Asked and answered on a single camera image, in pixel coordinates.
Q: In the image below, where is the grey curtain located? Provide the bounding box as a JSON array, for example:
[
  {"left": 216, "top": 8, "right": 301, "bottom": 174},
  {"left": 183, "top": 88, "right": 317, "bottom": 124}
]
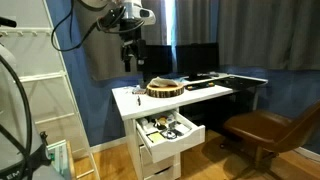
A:
[
  {"left": 174, "top": 0, "right": 320, "bottom": 72},
  {"left": 73, "top": 0, "right": 168, "bottom": 82}
]

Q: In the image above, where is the silver bowl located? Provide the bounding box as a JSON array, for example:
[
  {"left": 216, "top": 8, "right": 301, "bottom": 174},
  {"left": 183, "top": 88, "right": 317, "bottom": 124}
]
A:
[{"left": 149, "top": 76, "right": 181, "bottom": 89}]

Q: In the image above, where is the black robot wrist cable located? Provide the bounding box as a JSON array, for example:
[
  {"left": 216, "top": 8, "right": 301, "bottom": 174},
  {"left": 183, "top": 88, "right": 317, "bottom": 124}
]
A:
[{"left": 50, "top": 0, "right": 103, "bottom": 53}]

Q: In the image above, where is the white ladder rack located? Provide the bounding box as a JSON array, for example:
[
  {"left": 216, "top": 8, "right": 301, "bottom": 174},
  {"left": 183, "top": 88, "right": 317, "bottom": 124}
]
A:
[{"left": 0, "top": 0, "right": 102, "bottom": 180}]

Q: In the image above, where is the yellow notepad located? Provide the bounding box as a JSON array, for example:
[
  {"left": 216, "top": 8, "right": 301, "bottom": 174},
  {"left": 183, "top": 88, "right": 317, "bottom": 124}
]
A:
[{"left": 146, "top": 131, "right": 166, "bottom": 145}]

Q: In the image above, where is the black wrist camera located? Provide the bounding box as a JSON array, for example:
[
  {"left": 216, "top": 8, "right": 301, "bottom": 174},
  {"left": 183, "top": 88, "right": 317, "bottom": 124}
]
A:
[{"left": 96, "top": 6, "right": 127, "bottom": 33}]

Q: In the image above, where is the round wooden log slab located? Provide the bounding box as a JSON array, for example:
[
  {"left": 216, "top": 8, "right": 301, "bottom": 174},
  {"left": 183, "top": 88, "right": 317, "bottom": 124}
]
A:
[{"left": 145, "top": 82, "right": 185, "bottom": 99}]

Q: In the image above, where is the black computer monitor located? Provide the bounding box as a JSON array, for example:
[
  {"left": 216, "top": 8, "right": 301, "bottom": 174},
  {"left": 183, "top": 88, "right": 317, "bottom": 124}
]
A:
[
  {"left": 142, "top": 44, "right": 174, "bottom": 88},
  {"left": 175, "top": 42, "right": 221, "bottom": 82}
]

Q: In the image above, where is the brown leather chair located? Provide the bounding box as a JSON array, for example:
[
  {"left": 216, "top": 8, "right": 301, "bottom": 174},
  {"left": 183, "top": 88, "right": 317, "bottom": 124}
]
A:
[{"left": 219, "top": 99, "right": 320, "bottom": 173}]

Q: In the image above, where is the black keyboard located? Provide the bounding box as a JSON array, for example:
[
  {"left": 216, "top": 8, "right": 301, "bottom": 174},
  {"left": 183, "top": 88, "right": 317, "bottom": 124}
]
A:
[{"left": 184, "top": 81, "right": 216, "bottom": 92}]

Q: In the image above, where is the black handle bar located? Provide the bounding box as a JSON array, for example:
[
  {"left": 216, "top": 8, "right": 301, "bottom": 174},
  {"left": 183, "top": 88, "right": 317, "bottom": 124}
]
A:
[{"left": 0, "top": 16, "right": 18, "bottom": 29}]

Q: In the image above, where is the teal white box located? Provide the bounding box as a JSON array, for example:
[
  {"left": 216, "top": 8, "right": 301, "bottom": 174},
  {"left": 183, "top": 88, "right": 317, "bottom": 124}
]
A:
[{"left": 45, "top": 139, "right": 73, "bottom": 180}]

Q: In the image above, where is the open white drawer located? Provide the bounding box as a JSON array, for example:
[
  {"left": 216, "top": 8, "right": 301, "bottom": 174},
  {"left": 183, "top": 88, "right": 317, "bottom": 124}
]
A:
[{"left": 134, "top": 109, "right": 207, "bottom": 165}]

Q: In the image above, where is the white drawer cabinet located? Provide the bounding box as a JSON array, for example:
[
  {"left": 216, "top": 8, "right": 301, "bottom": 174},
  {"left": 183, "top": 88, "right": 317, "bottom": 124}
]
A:
[{"left": 123, "top": 108, "right": 183, "bottom": 180}]

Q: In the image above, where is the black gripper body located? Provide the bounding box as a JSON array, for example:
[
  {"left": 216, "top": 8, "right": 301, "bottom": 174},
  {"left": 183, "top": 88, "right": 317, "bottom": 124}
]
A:
[{"left": 119, "top": 32, "right": 148, "bottom": 64}]

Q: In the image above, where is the black desk mat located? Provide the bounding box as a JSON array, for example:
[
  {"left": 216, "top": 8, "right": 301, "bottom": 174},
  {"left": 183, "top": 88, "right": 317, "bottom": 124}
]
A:
[{"left": 213, "top": 75, "right": 258, "bottom": 90}]

